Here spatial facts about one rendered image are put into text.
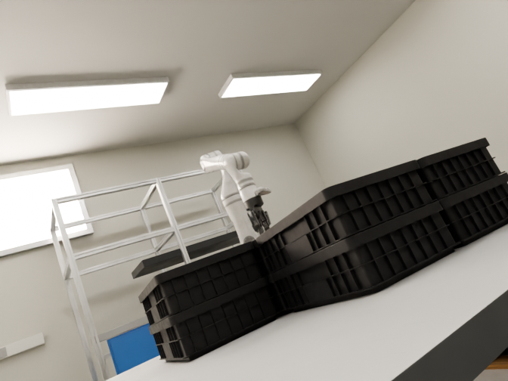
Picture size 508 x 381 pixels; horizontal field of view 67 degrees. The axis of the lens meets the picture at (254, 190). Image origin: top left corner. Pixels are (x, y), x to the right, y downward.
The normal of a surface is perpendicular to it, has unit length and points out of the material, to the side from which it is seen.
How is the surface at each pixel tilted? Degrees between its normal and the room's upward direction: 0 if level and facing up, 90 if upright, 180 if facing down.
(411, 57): 90
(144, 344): 90
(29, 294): 90
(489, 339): 90
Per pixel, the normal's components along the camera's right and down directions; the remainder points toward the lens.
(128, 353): 0.44, -0.40
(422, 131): -0.81, 0.21
